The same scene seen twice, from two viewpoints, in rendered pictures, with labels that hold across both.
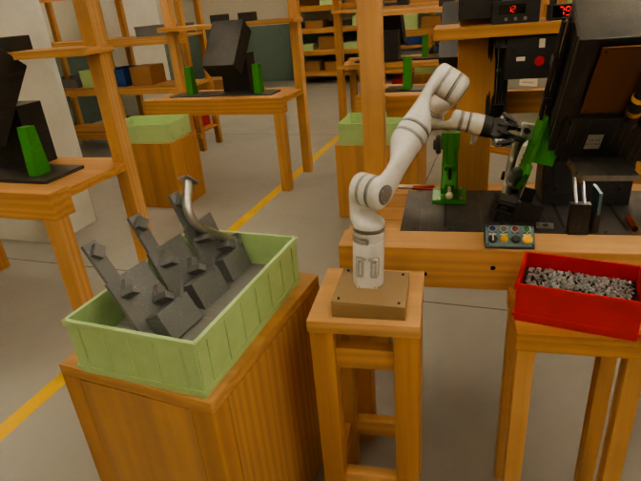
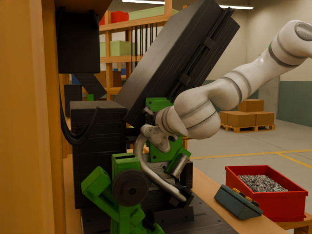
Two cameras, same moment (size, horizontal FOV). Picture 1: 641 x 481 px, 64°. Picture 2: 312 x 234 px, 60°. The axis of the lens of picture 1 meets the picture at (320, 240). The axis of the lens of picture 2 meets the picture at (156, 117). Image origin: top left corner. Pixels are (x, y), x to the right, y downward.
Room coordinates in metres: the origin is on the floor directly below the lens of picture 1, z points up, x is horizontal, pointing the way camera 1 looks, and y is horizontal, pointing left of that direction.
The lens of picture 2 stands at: (2.21, -0.03, 1.34)
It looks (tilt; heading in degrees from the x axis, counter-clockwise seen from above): 8 degrees down; 237
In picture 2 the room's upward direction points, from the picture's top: straight up
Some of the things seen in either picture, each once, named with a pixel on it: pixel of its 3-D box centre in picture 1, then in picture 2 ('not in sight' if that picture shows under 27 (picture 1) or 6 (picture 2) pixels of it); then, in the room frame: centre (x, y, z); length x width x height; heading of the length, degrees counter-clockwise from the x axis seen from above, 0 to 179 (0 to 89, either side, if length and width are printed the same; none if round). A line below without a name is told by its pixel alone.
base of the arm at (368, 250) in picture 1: (368, 255); not in sight; (1.35, -0.14, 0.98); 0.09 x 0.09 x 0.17; 78
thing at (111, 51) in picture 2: not in sight; (116, 87); (0.39, -3.98, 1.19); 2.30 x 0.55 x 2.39; 110
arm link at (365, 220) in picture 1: (368, 203); not in sight; (1.35, -0.14, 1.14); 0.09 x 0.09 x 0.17; 43
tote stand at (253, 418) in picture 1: (221, 408); not in sight; (1.41, 0.40, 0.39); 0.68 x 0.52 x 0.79; 155
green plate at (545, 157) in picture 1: (543, 142); (161, 127); (1.70, -0.78, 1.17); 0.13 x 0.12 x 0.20; 75
